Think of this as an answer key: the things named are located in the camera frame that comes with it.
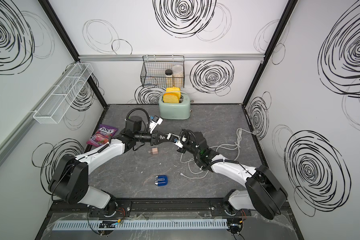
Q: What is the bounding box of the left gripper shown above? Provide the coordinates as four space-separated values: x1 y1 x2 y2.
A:
134 129 170 147

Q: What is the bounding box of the white USB charging cable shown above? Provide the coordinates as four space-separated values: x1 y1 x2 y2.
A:
179 149 211 180

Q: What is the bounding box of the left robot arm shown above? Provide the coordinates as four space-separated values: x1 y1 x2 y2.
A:
48 116 163 212

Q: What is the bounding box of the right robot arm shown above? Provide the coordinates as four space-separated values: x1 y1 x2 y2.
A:
178 129 288 220

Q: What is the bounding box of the purple Fox's candy bag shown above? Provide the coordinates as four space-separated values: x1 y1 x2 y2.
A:
87 124 119 147

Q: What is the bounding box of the mint green toaster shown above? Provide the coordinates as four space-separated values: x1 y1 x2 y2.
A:
159 92 191 120

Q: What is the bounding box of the yellow sponge toast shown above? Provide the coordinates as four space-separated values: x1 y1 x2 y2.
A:
163 88 182 104

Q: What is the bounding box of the dark lid spice jar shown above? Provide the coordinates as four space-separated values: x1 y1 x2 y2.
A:
165 69 174 88

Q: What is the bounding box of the white lid plastic jar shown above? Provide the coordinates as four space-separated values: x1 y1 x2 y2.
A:
172 65 184 88

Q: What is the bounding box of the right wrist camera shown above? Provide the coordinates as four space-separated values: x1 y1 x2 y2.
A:
167 133 183 148

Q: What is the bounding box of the white power strip cord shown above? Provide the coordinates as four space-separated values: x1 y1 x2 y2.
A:
208 127 256 161

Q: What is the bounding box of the black wire basket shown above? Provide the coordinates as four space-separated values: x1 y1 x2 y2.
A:
140 55 185 88

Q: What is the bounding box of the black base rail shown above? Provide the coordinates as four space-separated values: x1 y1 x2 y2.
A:
49 197 290 218

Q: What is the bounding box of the white wire wall shelf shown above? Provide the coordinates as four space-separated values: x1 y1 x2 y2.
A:
33 62 94 124

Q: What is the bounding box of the grey slotted cable duct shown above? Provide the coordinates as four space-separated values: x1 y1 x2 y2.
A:
52 219 229 232

